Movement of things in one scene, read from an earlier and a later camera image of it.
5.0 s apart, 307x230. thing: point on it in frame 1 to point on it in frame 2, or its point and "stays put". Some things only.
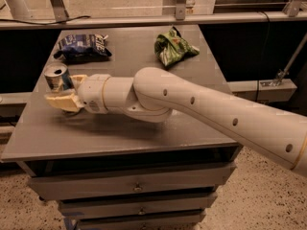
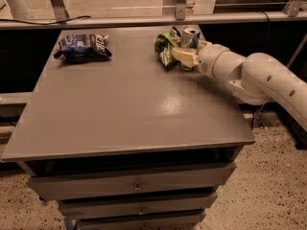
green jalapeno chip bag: [171, 48] stays put
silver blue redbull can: [58, 78] to [190, 39]
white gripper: [90, 93] to [205, 61]
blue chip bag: [81, 47] stays put
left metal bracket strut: [57, 4] stays put
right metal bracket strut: [292, 8] stays put
